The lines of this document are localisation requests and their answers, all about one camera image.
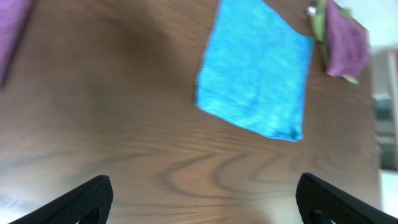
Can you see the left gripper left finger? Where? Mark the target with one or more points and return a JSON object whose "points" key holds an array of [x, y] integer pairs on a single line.
{"points": [[89, 203]]}

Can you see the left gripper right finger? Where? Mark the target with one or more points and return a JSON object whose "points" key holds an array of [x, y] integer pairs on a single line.
{"points": [[320, 202]]}

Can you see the blue microfibre cloth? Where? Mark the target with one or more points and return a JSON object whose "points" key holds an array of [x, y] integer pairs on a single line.
{"points": [[254, 70]]}

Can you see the crumpled purple cloth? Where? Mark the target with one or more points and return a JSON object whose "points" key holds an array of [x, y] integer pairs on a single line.
{"points": [[347, 43]]}

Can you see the green cloth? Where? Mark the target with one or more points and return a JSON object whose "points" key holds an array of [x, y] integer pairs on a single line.
{"points": [[318, 25]]}

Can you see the white cloth tag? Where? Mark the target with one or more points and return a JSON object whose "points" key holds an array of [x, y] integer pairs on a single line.
{"points": [[312, 10]]}

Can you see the folded purple cloth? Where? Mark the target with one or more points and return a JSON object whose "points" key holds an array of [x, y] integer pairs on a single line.
{"points": [[14, 14]]}

